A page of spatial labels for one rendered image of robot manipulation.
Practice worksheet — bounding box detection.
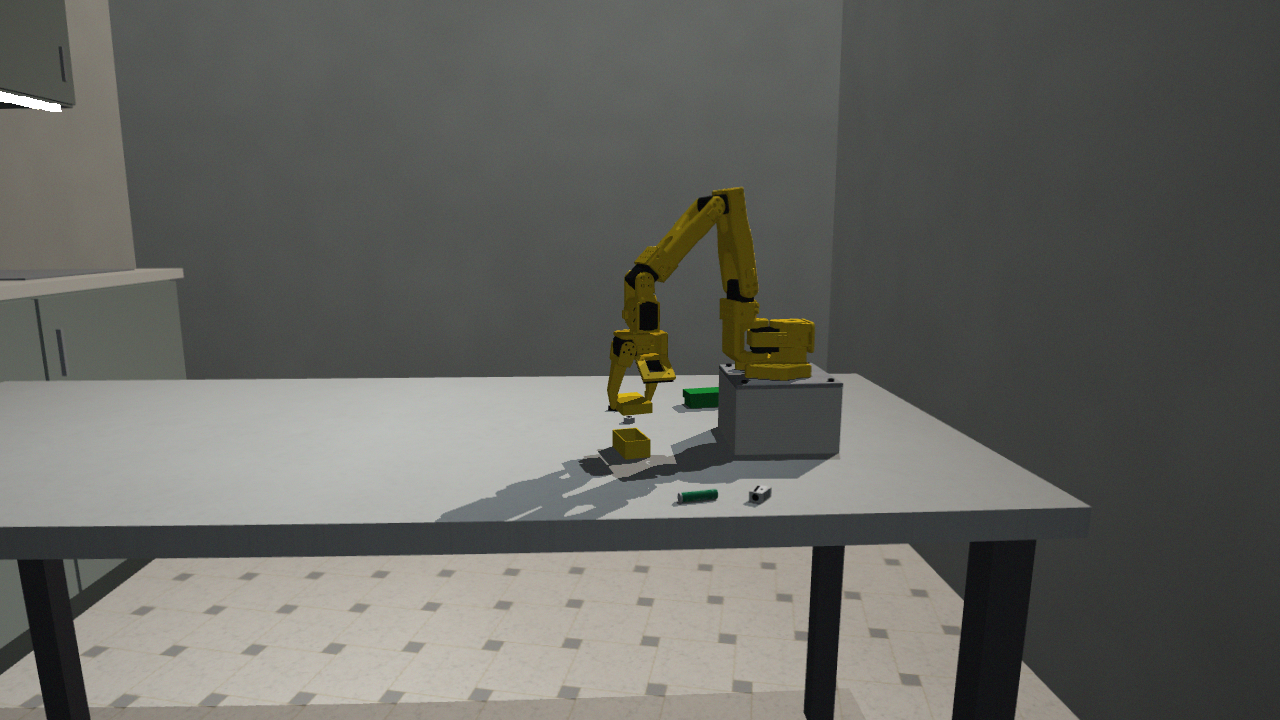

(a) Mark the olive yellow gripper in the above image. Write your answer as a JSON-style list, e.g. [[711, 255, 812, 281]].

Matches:
[[607, 329, 676, 410]]

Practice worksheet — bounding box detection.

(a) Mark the green aaa battery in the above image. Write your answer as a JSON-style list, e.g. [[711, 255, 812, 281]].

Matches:
[[678, 489, 718, 502]]

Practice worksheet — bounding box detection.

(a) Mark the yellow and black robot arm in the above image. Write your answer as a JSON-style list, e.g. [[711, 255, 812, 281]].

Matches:
[[622, 187, 812, 380]]

